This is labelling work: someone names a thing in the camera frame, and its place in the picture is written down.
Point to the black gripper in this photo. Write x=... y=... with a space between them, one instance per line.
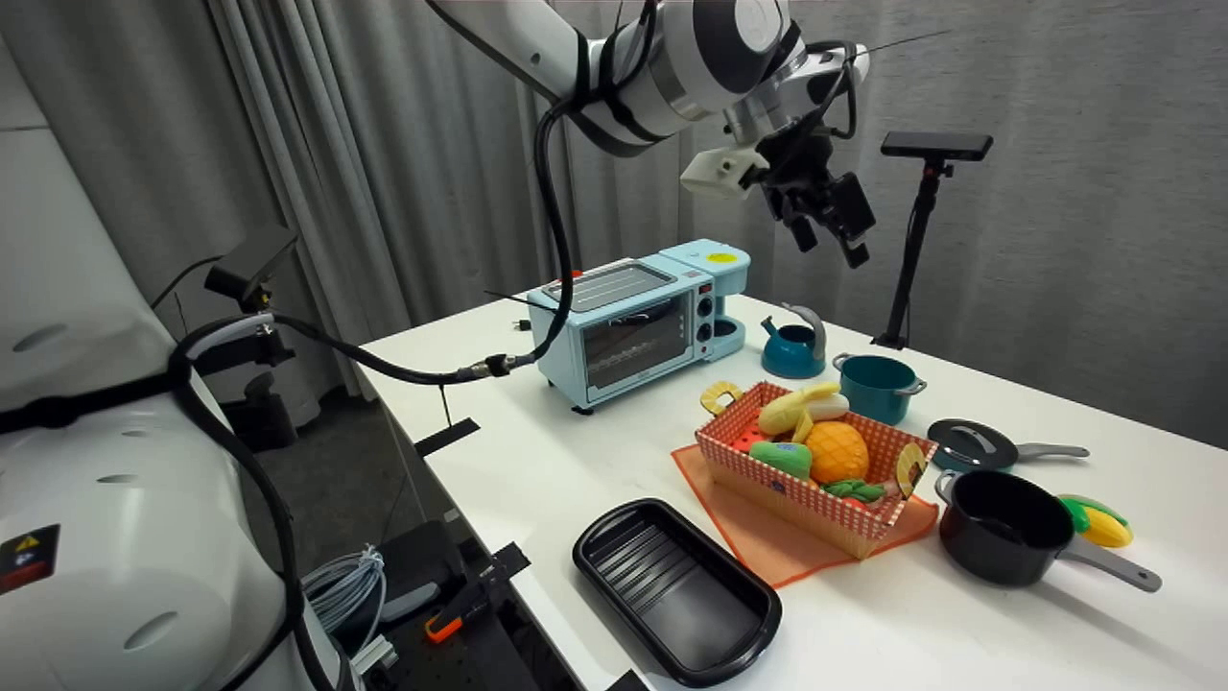
x=803 y=172

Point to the yellow banana plush toy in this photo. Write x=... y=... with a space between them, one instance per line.
x=790 y=411

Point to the green avocado plush toy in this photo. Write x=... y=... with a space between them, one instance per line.
x=780 y=457

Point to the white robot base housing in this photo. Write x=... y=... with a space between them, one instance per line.
x=118 y=539

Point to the teal toy kettle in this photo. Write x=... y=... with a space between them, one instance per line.
x=792 y=352

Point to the teal toy pot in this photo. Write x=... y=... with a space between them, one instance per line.
x=878 y=391

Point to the orange fruit toy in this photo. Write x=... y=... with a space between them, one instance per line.
x=837 y=456

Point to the yellow round toy slice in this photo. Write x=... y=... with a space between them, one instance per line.
x=911 y=469

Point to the grey toy pan with lid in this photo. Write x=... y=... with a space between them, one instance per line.
x=968 y=448

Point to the small green toy vegetable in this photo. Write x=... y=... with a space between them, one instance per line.
x=855 y=488

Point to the orange checkered paper basket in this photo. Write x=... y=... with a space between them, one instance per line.
x=819 y=520

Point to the black toy saucepan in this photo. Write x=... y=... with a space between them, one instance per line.
x=1002 y=533

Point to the yellow and green corn toy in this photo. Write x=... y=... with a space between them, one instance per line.
x=1101 y=520

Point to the black tripod stand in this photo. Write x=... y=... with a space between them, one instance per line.
x=915 y=256

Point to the light blue toaster oven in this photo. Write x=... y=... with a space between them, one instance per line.
x=635 y=334

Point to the grey curtain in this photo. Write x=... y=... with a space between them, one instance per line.
x=1087 y=231

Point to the orange cloth mat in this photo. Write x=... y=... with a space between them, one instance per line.
x=754 y=544

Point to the black ridged tray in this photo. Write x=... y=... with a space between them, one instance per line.
x=672 y=595

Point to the black tape piece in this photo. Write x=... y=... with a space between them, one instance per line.
x=446 y=438
x=507 y=560

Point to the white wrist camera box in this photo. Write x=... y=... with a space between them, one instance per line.
x=725 y=165

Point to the black camera on tripod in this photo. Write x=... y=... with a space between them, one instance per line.
x=940 y=144

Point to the black robot mount with clamp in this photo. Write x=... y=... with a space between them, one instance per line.
x=464 y=629

